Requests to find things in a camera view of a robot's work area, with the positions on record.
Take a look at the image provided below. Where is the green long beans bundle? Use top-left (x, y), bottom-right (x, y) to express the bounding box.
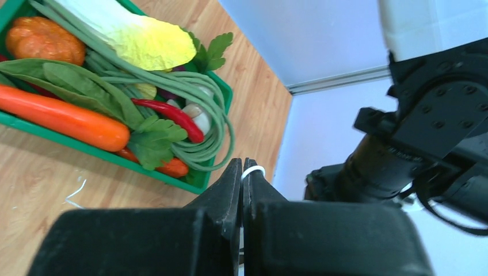
top-left (30, 1), bottom-right (235, 172)

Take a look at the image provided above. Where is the green plastic tray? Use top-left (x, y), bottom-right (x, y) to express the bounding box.
top-left (0, 0), bottom-right (234, 196)

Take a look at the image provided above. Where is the yellow napa cabbage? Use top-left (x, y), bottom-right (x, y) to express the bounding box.
top-left (57, 0), bottom-right (197, 71)

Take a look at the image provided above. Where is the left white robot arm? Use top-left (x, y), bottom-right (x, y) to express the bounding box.
top-left (304, 1), bottom-right (487, 223)

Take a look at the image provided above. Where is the orange pumpkin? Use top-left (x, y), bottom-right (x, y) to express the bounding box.
top-left (5, 16), bottom-right (86, 66)

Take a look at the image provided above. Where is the small orange carrot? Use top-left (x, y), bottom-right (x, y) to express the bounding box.
top-left (115, 148), bottom-right (189, 178)

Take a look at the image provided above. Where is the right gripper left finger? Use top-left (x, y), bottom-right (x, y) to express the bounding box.
top-left (28, 158), bottom-right (242, 275)

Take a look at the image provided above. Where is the white mushroom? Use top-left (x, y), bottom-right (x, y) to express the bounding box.
top-left (166, 99), bottom-right (211, 135)

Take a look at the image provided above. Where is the green spinach leaf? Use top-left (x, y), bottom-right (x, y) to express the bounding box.
top-left (1, 59), bottom-right (144, 129)

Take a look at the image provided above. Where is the large orange carrot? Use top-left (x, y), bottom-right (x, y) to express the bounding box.
top-left (1, 85), bottom-right (130, 152)

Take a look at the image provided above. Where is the red chili pepper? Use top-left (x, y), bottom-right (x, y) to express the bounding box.
top-left (131, 98), bottom-right (204, 143)

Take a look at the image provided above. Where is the white cable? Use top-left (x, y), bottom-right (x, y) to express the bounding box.
top-left (63, 165), bottom-right (266, 210)

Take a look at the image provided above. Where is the purple onion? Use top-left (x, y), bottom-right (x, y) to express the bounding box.
top-left (156, 64), bottom-right (188, 102)

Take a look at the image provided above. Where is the green parsley leaf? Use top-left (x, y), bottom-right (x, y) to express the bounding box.
top-left (127, 115), bottom-right (188, 171)

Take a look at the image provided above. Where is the green cilantro leaf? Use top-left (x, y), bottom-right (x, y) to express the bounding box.
top-left (184, 29), bottom-right (234, 73)

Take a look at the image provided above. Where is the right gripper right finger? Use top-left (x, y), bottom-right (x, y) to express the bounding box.
top-left (242, 158), bottom-right (434, 275)

